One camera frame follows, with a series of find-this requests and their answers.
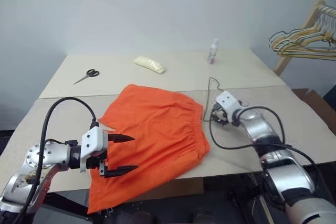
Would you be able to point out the white spray bottle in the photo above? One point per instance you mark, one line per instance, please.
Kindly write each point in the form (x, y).
(212, 53)

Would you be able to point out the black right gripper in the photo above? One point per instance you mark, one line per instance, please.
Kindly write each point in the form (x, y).
(219, 115)

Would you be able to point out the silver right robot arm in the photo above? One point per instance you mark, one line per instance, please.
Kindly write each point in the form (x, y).
(260, 125)

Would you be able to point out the cream filled plastic bag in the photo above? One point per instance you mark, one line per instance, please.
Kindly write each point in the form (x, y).
(149, 64)

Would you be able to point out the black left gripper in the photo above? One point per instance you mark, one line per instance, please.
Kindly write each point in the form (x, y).
(94, 162)

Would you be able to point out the orange shorts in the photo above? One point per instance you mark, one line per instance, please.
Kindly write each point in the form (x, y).
(157, 129)

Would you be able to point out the brown cardboard box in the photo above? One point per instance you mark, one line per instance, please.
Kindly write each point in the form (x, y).
(315, 100)

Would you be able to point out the wooden clothes rack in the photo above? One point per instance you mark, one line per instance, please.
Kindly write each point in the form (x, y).
(284, 61)

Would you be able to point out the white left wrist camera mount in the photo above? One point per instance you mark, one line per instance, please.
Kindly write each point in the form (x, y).
(92, 140)

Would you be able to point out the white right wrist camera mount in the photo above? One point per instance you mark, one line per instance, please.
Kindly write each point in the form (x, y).
(227, 102)

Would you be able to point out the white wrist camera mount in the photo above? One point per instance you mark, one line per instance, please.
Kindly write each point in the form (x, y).
(92, 140)
(227, 102)

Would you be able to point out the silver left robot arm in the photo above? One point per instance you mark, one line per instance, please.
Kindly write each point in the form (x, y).
(52, 155)

